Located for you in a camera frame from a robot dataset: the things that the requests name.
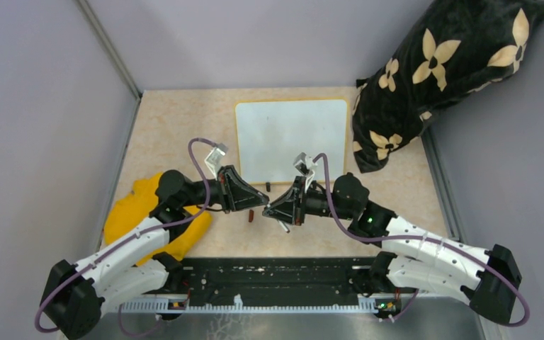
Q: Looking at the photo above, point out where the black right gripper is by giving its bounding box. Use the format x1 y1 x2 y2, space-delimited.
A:
263 176 355 226

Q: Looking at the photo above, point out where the black floral pillow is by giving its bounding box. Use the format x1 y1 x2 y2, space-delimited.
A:
351 1 544 173

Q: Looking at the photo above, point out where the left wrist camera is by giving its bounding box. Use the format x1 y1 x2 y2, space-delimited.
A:
205 143 228 176

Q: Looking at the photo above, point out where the white marker pen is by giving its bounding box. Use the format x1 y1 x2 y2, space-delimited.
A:
278 221 290 234

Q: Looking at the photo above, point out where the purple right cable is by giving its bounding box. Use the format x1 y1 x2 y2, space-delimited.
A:
313 153 531 328

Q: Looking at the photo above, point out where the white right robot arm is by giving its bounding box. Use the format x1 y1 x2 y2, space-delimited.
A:
263 173 530 327

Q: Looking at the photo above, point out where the purple cable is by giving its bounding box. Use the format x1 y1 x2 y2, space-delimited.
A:
33 137 221 335
313 153 531 328

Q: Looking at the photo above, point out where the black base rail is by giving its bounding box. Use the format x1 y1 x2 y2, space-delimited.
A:
121 255 419 320

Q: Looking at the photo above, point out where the yellow-framed whiteboard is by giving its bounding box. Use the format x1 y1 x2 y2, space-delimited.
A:
234 98 349 184

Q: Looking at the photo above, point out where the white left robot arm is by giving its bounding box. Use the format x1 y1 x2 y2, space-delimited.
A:
35 165 269 339

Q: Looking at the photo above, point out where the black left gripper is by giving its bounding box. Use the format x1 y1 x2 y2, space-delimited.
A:
181 164 269 213

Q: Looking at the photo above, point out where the yellow folded cloth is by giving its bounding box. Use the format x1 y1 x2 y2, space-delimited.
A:
103 172 213 268

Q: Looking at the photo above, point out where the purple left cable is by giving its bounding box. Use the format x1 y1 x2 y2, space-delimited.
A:
33 137 221 335

